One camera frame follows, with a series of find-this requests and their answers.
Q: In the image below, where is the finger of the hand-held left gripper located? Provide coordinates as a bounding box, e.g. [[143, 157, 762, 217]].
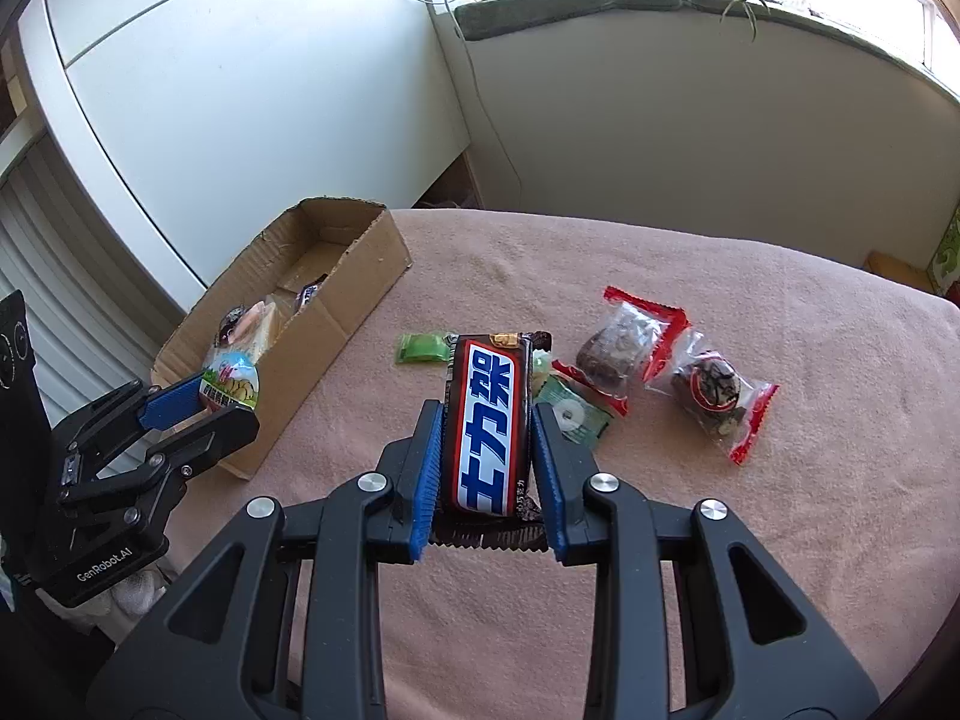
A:
[[49, 375, 226, 470], [58, 405, 262, 509]]

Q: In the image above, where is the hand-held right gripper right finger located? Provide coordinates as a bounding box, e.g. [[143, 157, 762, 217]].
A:
[[528, 403, 880, 720]]

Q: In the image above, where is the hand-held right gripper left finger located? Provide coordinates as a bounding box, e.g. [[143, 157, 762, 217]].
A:
[[88, 399, 446, 720]]

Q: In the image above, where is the brown chocolate bar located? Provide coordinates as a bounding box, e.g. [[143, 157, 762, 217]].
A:
[[431, 330, 554, 552]]

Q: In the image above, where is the bright green candy packet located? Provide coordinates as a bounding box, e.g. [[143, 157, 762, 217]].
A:
[[395, 331, 453, 367]]

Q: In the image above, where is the brown cardboard box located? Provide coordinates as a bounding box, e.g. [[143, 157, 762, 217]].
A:
[[150, 197, 413, 481]]

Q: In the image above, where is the red-edged clear spiral pastry packet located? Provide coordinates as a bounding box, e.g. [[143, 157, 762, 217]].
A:
[[645, 330, 779, 466]]

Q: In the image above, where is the white plastic bag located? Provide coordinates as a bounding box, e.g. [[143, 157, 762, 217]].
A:
[[112, 562, 177, 616]]

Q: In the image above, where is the dark round snack packet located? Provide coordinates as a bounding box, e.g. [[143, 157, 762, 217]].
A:
[[216, 305, 252, 344]]

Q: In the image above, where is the white corrugated panel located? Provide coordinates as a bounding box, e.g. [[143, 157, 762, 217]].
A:
[[0, 127, 203, 428]]

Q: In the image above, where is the pink blanket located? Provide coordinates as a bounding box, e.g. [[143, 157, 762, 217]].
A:
[[161, 208, 960, 720]]

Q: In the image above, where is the white wardrobe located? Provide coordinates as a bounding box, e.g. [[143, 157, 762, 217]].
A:
[[15, 0, 473, 316]]

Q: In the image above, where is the small brown box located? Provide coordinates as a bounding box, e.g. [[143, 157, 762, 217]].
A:
[[862, 250, 935, 291]]

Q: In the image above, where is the green snack bag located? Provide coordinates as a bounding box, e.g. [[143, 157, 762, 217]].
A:
[[928, 204, 960, 295]]

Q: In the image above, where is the grey windowsill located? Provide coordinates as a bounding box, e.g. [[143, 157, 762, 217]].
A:
[[454, 0, 960, 102]]

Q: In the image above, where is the green clear ring candy packet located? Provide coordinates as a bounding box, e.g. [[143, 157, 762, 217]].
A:
[[534, 373, 614, 452]]

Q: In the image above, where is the white power cable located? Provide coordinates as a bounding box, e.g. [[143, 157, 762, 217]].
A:
[[444, 0, 526, 192]]

